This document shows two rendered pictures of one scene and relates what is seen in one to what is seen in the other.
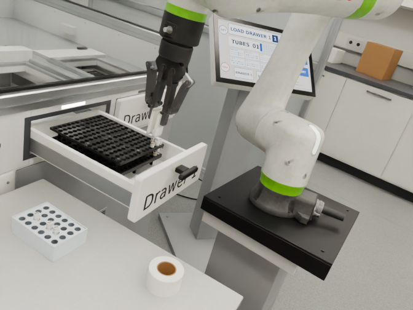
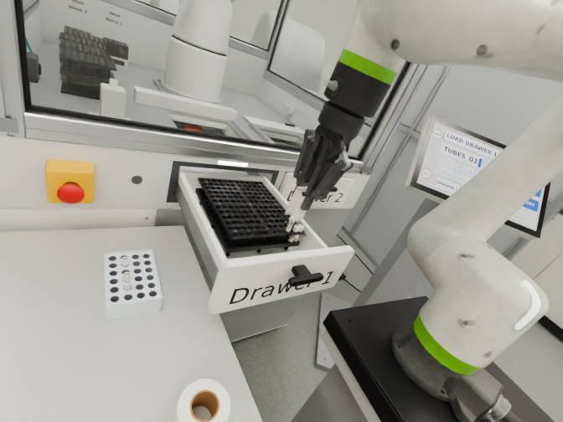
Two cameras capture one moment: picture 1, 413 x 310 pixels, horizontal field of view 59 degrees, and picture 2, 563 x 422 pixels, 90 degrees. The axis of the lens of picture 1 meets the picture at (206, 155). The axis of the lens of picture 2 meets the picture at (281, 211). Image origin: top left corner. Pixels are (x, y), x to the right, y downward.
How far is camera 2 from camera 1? 0.39 m
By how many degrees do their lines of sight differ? 24
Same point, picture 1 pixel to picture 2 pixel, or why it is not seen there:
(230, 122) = not seen: hidden behind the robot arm
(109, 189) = (207, 261)
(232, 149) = (410, 262)
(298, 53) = (537, 167)
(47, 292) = (61, 360)
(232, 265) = (340, 409)
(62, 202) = (178, 255)
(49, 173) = not seen: hidden behind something
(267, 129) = (446, 260)
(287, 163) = (462, 322)
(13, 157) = (156, 195)
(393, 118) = not seen: outside the picture
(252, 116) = (431, 235)
